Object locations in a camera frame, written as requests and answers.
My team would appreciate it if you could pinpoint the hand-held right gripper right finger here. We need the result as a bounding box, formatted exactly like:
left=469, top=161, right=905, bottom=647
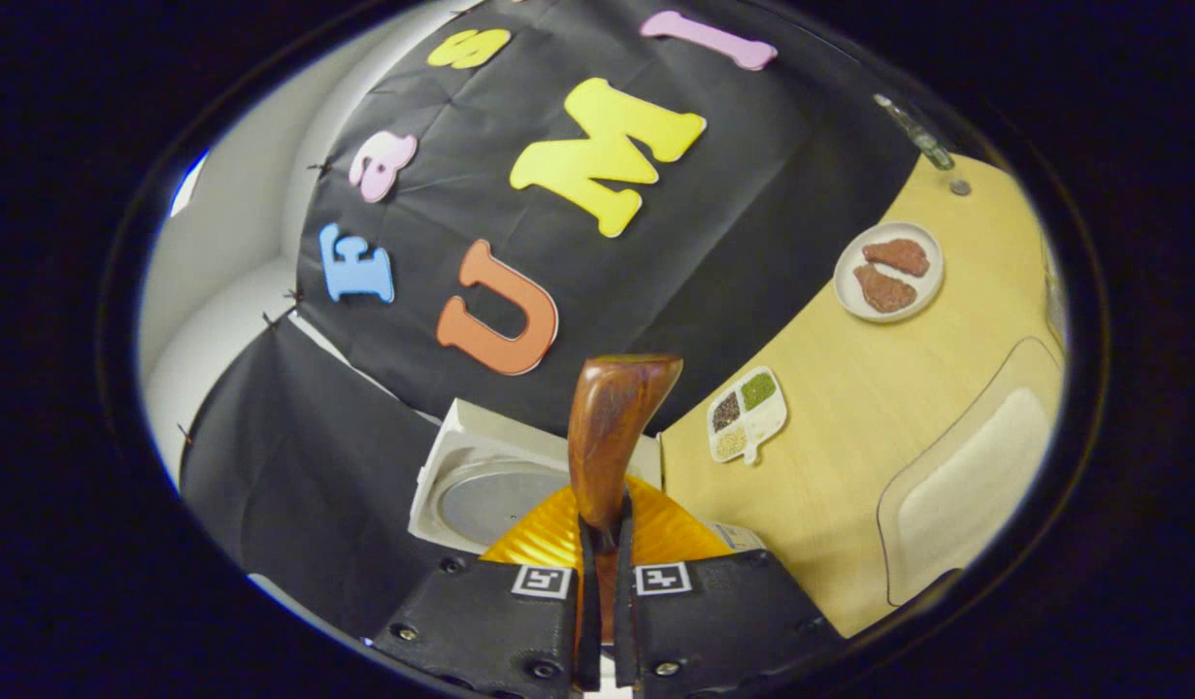
left=612, top=476, right=846, bottom=695

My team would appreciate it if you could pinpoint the clear plastic water bottle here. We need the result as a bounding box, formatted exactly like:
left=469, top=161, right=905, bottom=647
left=874, top=93, right=955, bottom=171

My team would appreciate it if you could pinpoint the brown wooden spoon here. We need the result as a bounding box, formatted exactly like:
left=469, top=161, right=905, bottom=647
left=568, top=354, right=685, bottom=647

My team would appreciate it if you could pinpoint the brown meat piece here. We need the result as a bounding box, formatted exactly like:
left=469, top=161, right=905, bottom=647
left=854, top=264, right=918, bottom=314
left=861, top=239, right=931, bottom=278

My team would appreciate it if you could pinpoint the white rice cooker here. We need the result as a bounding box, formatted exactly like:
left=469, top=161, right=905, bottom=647
left=408, top=398, right=763, bottom=556

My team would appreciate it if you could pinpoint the white round plate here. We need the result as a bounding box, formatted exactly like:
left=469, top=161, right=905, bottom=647
left=834, top=222, right=946, bottom=323

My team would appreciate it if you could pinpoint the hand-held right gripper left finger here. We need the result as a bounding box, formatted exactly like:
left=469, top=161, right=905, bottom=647
left=369, top=481, right=603, bottom=695

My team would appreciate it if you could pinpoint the clear container of rice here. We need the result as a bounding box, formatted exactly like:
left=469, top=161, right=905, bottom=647
left=877, top=337, right=1064, bottom=608

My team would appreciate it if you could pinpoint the white divided grain dish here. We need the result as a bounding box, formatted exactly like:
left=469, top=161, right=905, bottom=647
left=706, top=366, right=789, bottom=465

